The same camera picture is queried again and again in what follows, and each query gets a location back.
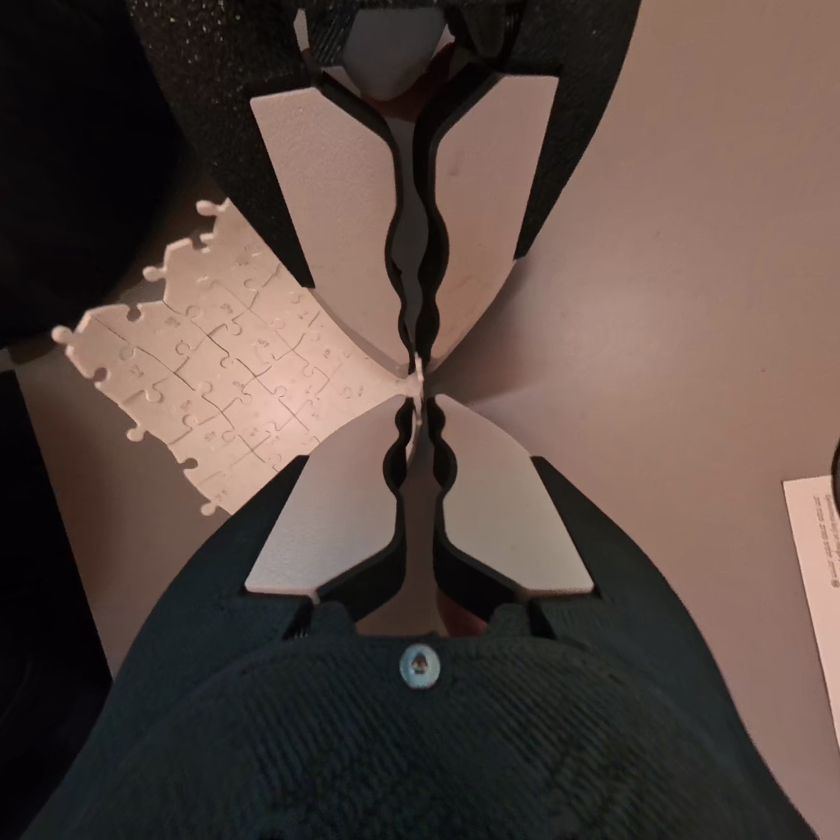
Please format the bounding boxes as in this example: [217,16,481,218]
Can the person's left forearm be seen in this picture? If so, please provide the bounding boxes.
[0,0,191,349]

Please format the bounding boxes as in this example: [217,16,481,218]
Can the partly built white puzzle ball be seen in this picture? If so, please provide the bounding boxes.
[51,197,427,519]

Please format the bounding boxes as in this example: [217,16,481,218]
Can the person's right hand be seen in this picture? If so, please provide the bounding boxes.
[436,577,488,637]

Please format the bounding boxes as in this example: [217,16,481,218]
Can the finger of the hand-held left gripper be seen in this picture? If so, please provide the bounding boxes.
[249,71,424,379]
[413,73,560,366]

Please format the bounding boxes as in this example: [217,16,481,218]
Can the person's black clothing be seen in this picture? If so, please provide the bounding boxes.
[0,367,114,840]

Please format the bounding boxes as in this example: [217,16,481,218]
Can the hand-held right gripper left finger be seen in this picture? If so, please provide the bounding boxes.
[243,394,421,623]

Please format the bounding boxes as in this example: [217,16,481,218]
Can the white printed paper leaflet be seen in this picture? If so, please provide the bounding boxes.
[782,472,840,753]

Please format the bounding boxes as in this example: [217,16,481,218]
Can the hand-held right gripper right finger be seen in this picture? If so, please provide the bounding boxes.
[425,392,595,623]

